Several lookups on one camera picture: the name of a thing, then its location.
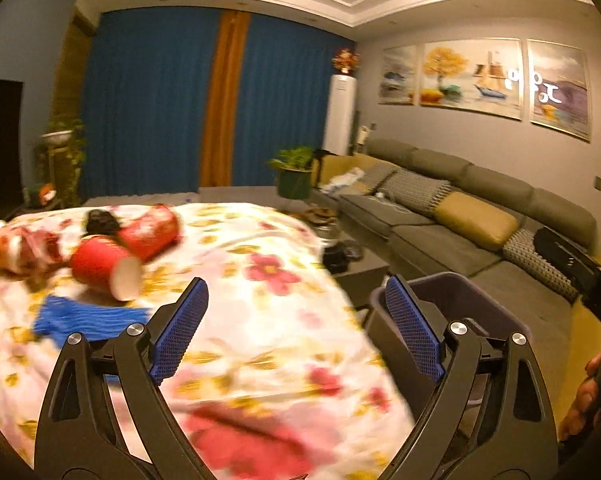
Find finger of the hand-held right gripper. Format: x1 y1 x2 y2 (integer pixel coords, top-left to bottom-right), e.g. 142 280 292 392
534 226 588 283

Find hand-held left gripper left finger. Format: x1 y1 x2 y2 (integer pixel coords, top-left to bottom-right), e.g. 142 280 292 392
33 276 210 466

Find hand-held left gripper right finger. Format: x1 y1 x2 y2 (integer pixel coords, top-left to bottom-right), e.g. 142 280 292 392
384 275 561 466

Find grey plastic bin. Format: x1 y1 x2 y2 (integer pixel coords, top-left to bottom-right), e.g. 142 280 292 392
367 271 535 456

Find blue foam net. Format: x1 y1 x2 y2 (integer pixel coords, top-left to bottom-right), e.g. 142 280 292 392
33 295 154 348

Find red paper cup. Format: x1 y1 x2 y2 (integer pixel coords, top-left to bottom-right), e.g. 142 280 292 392
71 236 144 302
118 204 181 261

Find black item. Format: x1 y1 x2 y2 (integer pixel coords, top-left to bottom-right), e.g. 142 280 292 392
83 210 124 238

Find small red snack wrapper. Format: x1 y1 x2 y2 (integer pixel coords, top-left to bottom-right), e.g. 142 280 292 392
10 227 66 271

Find floral printed paper tub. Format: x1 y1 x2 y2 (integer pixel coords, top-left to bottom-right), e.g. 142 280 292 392
0 220 31 273

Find person's right hand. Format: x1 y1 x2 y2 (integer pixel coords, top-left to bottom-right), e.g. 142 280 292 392
557 350 601 443

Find dark coffee table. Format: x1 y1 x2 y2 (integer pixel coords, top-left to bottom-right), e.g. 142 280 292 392
300 200 391 291

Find floral printed blanket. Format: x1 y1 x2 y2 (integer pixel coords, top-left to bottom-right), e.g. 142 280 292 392
0 202 416 480

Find yellow cushion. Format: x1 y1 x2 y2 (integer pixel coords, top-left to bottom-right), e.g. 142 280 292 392
434 192 521 253

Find grey sectional sofa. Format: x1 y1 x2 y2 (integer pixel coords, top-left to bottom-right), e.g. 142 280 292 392
313 139 601 356

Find black ashtray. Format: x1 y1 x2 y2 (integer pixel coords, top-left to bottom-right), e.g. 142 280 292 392
337 240 366 261

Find glass teapot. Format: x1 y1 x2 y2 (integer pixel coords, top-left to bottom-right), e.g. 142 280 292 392
305 205 341 246

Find small patterned cushion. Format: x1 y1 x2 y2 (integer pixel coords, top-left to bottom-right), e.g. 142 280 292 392
360 162 398 196

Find white clothes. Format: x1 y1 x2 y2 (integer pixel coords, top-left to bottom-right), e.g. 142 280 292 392
330 172 366 193

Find purple landscape painting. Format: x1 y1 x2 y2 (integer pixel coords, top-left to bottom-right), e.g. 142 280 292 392
526 39 592 142

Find yellow sofa cover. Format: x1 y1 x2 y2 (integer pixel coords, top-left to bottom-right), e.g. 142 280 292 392
320 154 376 191

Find plant in green pot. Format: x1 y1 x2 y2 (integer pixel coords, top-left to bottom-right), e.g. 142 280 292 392
268 146 315 200

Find tree and ship painting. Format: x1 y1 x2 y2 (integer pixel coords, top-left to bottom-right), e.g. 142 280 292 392
420 37 525 121

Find green orange tissue box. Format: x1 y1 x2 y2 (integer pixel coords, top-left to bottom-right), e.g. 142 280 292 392
25 184 58 206

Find gold plant stand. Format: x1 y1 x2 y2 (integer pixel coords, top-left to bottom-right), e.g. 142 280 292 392
50 145 78 196

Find blue curtain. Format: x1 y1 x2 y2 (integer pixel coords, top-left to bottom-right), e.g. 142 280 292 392
233 12 356 188
80 10 220 198

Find white standing air conditioner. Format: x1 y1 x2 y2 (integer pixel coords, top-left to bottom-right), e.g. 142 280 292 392
323 75 357 157

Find orange curtain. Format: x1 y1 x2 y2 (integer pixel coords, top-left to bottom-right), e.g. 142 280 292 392
199 10 252 188

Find plant stand with pot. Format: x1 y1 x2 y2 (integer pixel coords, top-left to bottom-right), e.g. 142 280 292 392
35 117 88 201

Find small landscape painting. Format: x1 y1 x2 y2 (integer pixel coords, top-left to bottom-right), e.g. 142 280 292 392
379 45 420 106

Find black flat television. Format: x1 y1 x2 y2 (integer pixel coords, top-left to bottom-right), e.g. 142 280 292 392
0 78 24 221

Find red gold flower decoration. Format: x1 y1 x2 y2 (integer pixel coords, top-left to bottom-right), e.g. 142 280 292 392
331 47 361 77

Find wooden wall panel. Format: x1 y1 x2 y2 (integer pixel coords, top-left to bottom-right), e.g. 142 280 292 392
55 10 98 126

